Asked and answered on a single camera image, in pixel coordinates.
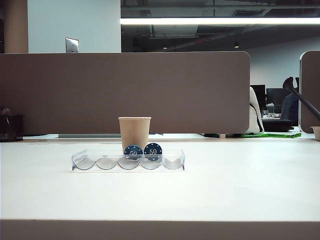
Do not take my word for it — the blue 50 poker chip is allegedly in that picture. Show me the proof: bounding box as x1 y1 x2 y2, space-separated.
123 144 144 162
143 142 164 162

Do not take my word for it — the green tape strip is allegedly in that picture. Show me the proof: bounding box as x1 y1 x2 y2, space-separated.
241 132 302 139

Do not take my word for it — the wide brown desk partition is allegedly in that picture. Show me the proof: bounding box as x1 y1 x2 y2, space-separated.
0 51 251 135

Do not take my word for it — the person in blue shirt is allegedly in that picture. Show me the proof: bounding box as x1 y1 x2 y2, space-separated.
281 77 300 126

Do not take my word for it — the beige paper bowl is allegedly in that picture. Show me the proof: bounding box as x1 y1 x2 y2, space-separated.
310 125 320 142

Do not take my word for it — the long ceiling light strip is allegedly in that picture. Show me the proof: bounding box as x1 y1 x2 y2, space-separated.
120 17 320 25

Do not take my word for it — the narrow brown desk partition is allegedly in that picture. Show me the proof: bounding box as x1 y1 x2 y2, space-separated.
299 50 320 134

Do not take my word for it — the clear plastic chip tray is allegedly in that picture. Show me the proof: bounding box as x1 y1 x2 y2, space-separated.
70 148 186 172

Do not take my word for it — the wide black monitor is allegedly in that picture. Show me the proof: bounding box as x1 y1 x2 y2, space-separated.
266 87 288 105

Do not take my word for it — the white office chair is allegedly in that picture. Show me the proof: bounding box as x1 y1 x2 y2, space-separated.
249 87 265 134

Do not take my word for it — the tall black monitor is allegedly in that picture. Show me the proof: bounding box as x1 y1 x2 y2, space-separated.
250 84 267 111

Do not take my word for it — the metal wall switch plate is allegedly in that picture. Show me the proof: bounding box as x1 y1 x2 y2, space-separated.
65 37 80 54

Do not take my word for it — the grey metal partition rail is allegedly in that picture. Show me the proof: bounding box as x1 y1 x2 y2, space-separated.
58 133 121 139

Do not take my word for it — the black bag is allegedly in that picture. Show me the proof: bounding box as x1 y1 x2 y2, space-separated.
262 119 294 131

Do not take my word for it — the brown paper cup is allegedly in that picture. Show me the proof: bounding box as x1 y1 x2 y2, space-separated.
117 116 152 155

